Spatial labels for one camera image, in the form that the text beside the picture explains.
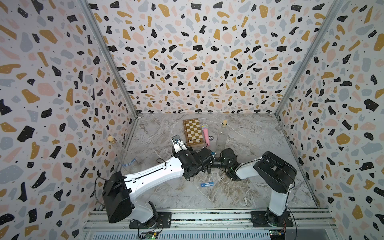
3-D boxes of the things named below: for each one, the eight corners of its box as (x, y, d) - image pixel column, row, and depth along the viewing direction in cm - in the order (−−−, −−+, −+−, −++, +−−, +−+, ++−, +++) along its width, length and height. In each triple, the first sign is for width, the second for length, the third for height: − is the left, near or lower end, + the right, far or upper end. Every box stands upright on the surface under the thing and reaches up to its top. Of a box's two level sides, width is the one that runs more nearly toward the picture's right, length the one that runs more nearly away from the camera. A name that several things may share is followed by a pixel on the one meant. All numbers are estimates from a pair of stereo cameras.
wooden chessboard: (187, 147, 104) (186, 144, 102) (183, 123, 119) (182, 120, 116) (204, 144, 106) (204, 141, 103) (198, 121, 121) (198, 117, 118)
